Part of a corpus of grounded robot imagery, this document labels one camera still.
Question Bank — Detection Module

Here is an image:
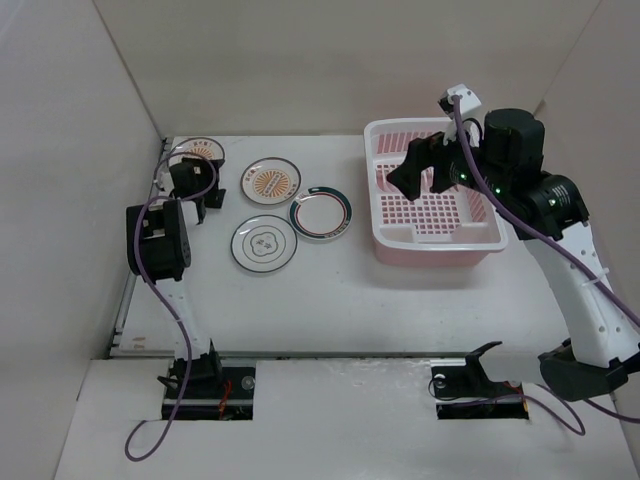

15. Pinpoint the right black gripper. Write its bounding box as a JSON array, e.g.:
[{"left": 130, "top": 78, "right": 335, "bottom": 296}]
[{"left": 386, "top": 115, "right": 510, "bottom": 200}]

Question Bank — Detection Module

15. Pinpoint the orange sunburst plate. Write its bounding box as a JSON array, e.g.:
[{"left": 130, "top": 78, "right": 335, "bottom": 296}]
[
  {"left": 168, "top": 136, "right": 226, "bottom": 165},
  {"left": 240, "top": 157, "right": 302, "bottom": 206}
]

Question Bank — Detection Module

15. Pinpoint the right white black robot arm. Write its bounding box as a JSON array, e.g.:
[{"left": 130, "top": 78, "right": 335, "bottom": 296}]
[{"left": 386, "top": 108, "right": 639, "bottom": 402}]

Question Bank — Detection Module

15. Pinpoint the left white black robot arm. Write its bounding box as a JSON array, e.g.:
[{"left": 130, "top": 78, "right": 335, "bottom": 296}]
[{"left": 126, "top": 153, "right": 226, "bottom": 397}]

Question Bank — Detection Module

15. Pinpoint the pink white dish rack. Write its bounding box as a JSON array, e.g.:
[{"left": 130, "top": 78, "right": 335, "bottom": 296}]
[{"left": 364, "top": 117, "right": 508, "bottom": 268}]

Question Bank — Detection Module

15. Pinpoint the green quatrefoil plate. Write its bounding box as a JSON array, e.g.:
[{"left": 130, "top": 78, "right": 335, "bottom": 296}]
[{"left": 230, "top": 215, "right": 298, "bottom": 274}]

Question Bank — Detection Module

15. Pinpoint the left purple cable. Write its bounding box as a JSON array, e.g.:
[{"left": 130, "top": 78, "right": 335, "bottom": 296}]
[{"left": 124, "top": 147, "right": 219, "bottom": 462}]

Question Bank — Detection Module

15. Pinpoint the purple cable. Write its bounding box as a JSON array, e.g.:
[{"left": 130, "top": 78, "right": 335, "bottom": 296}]
[
  {"left": 124, "top": 147, "right": 219, "bottom": 462},
  {"left": 449, "top": 94, "right": 640, "bottom": 437}
]

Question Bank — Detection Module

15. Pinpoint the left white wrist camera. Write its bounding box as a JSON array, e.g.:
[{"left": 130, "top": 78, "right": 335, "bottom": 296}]
[{"left": 153, "top": 172, "right": 174, "bottom": 195}]

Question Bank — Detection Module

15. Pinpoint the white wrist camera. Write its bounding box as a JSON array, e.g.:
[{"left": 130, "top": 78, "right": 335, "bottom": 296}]
[
  {"left": 438, "top": 84, "right": 482, "bottom": 121},
  {"left": 153, "top": 172, "right": 174, "bottom": 195}
]

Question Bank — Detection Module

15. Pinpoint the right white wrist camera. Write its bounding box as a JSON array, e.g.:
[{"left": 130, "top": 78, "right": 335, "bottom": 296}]
[{"left": 438, "top": 84, "right": 482, "bottom": 121}]

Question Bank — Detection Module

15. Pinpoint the green red ring plate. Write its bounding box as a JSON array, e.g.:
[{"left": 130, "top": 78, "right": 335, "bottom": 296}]
[{"left": 288, "top": 186, "right": 353, "bottom": 241}]

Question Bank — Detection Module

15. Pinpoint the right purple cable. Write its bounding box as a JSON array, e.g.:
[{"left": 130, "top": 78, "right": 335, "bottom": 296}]
[{"left": 449, "top": 94, "right": 640, "bottom": 437}]

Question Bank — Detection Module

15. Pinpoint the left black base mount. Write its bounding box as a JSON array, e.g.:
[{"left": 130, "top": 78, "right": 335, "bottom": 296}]
[{"left": 174, "top": 359, "right": 256, "bottom": 421}]

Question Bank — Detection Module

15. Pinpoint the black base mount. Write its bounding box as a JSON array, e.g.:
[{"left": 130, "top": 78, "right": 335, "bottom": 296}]
[
  {"left": 428, "top": 341, "right": 529, "bottom": 420},
  {"left": 174, "top": 359, "right": 256, "bottom": 421}
]

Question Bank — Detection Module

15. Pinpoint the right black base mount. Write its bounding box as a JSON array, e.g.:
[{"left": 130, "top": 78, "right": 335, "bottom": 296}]
[{"left": 428, "top": 341, "right": 529, "bottom": 420}]

